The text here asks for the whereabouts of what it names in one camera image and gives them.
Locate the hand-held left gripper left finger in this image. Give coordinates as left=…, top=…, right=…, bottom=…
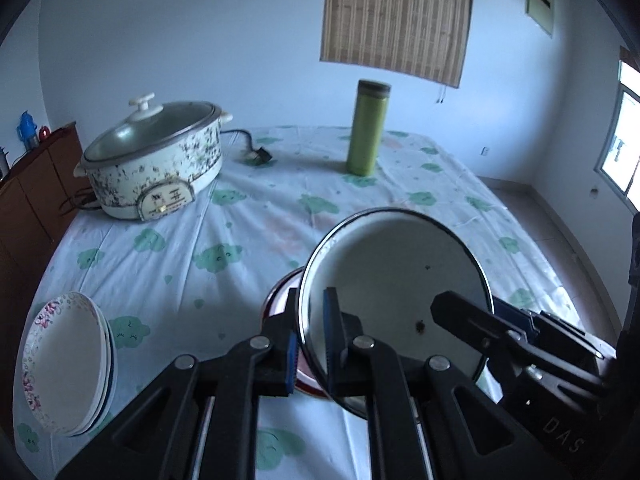
left=57, top=287, right=301, bottom=480

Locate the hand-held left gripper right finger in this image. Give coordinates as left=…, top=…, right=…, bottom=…
left=322, top=287, right=568, bottom=480

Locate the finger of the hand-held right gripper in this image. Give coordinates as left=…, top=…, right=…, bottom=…
left=431, top=290, right=606, bottom=397
left=492, top=297, right=613, bottom=380

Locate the red bowl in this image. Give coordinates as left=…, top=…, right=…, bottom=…
left=259, top=266, right=333, bottom=402

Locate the white enamel bowl dark rim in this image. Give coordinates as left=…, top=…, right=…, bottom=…
left=297, top=208, right=493, bottom=418

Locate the pink floral rim plate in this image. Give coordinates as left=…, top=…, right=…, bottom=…
left=12, top=291, right=103, bottom=433

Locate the green cloud print tablecloth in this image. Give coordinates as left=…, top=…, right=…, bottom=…
left=12, top=125, right=621, bottom=480

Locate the red rose print plate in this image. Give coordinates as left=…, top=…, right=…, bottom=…
left=95, top=310, right=119, bottom=426
left=75, top=292, right=113, bottom=436

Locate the window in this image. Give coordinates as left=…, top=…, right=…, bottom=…
left=594, top=47, right=640, bottom=213

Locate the green thermos bottle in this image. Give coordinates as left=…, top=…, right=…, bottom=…
left=346, top=79, right=391, bottom=177

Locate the speckled white electric pot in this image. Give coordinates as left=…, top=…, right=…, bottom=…
left=74, top=110, right=235, bottom=221

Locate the glass pot lid white knob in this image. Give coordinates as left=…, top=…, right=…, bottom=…
left=80, top=94, right=223, bottom=170

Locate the brown wooden cabinet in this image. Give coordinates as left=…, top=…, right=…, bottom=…
left=0, top=121, right=85, bottom=351

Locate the bamboo window blind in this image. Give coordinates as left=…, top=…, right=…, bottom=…
left=320, top=0, right=476, bottom=90

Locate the blue water bottle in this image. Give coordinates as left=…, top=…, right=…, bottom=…
left=17, top=110, right=40, bottom=153

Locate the black cord with plug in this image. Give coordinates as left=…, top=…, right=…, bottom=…
left=222, top=130, right=276, bottom=167

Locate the black power cord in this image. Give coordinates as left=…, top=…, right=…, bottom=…
left=59, top=187, right=101, bottom=217

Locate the beige wall panel box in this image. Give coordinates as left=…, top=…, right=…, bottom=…
left=525, top=0, right=556, bottom=37

